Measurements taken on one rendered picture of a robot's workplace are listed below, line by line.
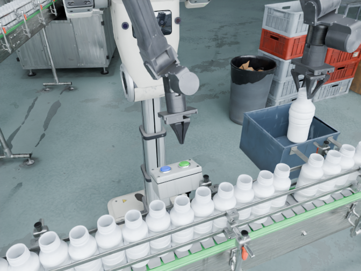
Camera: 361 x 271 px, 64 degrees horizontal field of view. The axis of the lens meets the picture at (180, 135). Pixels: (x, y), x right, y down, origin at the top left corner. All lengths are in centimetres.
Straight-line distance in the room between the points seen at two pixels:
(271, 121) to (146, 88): 76
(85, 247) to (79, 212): 164
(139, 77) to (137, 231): 62
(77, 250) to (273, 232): 54
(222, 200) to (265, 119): 90
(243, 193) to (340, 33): 45
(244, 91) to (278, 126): 130
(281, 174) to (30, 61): 415
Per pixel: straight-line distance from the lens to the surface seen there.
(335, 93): 413
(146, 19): 70
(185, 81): 72
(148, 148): 135
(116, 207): 193
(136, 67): 110
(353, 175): 106
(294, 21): 300
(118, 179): 249
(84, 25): 423
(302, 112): 91
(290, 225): 94
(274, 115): 161
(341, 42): 80
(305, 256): 215
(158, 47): 74
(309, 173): 91
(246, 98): 297
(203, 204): 73
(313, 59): 86
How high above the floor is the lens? 168
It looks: 35 degrees down
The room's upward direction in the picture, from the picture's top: straight up
